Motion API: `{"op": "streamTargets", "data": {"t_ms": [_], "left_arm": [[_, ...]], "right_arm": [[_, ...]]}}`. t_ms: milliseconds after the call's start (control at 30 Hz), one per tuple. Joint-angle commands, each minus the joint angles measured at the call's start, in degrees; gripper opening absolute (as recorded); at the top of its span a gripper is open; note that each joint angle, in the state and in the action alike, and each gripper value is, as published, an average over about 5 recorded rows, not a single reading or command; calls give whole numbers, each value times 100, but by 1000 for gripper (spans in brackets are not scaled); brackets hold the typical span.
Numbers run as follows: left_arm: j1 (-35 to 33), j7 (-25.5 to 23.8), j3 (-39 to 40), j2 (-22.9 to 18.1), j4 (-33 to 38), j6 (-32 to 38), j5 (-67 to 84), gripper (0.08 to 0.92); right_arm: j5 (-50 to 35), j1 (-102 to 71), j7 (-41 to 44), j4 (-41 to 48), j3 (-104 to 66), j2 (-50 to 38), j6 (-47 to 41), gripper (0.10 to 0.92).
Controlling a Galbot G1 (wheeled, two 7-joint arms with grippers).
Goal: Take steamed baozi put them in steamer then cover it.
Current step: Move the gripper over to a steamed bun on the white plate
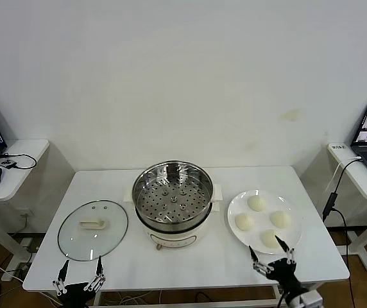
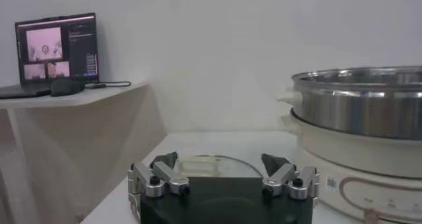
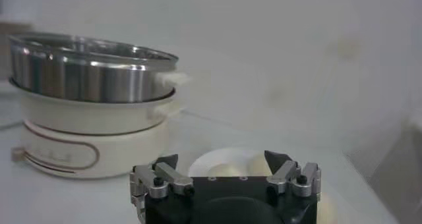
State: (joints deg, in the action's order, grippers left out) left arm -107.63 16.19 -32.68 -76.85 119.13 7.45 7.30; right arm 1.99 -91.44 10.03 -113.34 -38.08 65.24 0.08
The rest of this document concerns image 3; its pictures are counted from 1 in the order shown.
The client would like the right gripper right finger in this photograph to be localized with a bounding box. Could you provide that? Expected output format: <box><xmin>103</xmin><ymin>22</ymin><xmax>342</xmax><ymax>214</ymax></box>
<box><xmin>263</xmin><ymin>150</ymin><xmax>322</xmax><ymax>202</ymax></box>

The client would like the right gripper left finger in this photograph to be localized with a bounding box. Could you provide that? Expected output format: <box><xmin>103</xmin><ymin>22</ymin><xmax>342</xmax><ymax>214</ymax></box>
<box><xmin>129</xmin><ymin>154</ymin><xmax>195</xmax><ymax>224</ymax></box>

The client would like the white steamed baozi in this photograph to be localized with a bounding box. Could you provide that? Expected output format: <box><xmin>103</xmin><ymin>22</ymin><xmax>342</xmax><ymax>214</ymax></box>
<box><xmin>247</xmin><ymin>154</ymin><xmax>274</xmax><ymax>177</ymax></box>
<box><xmin>208</xmin><ymin>163</ymin><xmax>245</xmax><ymax>177</ymax></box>

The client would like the stainless steel steamer basket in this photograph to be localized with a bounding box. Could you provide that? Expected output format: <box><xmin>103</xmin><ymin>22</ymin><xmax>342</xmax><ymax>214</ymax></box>
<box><xmin>8</xmin><ymin>32</ymin><xmax>192</xmax><ymax>103</ymax></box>

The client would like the white round plate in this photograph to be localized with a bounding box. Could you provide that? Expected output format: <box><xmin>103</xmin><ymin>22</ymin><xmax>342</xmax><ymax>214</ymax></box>
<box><xmin>187</xmin><ymin>147</ymin><xmax>330</xmax><ymax>213</ymax></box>

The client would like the cream electric cooker pot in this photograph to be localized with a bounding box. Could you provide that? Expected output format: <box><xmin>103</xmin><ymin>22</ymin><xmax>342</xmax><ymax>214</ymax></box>
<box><xmin>9</xmin><ymin>78</ymin><xmax>182</xmax><ymax>180</ymax></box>

